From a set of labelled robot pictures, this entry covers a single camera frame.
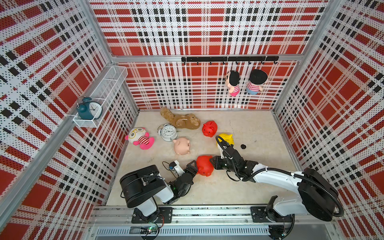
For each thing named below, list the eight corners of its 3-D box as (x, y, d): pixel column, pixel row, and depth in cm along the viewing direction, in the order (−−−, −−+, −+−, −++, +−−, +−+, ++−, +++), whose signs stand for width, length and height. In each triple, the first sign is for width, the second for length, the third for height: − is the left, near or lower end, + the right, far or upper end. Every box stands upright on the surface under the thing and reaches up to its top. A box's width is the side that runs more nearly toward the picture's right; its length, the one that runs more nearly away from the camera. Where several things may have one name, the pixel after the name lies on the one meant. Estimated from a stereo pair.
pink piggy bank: (174, 156, 96) (172, 150, 90) (175, 144, 102) (174, 137, 96) (189, 156, 96) (188, 150, 90) (189, 144, 102) (189, 137, 96)
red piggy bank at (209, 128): (206, 140, 104) (207, 133, 97) (201, 131, 108) (201, 124, 102) (219, 134, 107) (220, 127, 100) (213, 126, 111) (214, 119, 105)
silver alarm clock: (166, 144, 102) (165, 141, 98) (156, 131, 109) (154, 127, 106) (180, 135, 106) (180, 132, 103) (169, 123, 114) (169, 119, 111)
